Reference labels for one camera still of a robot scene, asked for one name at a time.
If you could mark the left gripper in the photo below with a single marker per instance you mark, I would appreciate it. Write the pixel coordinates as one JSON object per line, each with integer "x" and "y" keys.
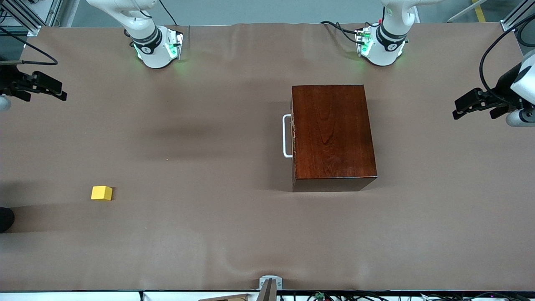
{"x": 504, "y": 82}

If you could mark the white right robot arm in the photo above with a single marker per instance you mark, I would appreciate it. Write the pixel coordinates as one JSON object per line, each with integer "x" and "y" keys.
{"x": 150, "y": 50}

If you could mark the light wooden board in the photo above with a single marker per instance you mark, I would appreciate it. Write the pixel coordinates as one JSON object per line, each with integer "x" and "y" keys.
{"x": 228, "y": 298}

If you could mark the black round object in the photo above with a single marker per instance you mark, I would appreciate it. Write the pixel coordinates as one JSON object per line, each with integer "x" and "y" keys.
{"x": 5, "y": 219}

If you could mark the dark brown wooden cabinet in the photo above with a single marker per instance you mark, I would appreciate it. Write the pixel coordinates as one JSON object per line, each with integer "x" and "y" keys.
{"x": 334, "y": 133}

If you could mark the grey metal mount bracket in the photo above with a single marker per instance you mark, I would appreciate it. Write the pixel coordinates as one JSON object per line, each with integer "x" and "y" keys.
{"x": 271, "y": 284}

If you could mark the aluminium frame profile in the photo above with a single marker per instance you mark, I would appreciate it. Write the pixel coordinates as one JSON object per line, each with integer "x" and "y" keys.
{"x": 512, "y": 21}
{"x": 25, "y": 19}

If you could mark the yellow block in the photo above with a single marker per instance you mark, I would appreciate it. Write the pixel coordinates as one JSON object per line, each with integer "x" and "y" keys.
{"x": 101, "y": 192}

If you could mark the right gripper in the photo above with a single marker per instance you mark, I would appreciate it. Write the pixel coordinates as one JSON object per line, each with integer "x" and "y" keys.
{"x": 8, "y": 80}

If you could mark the yellow floor tape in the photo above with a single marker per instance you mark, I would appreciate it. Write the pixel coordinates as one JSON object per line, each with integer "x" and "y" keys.
{"x": 480, "y": 11}

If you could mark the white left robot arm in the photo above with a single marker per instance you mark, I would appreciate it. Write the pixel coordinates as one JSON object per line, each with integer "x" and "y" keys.
{"x": 386, "y": 46}

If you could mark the brown table mat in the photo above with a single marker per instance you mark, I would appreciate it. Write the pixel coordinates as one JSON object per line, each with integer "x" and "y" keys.
{"x": 209, "y": 234}

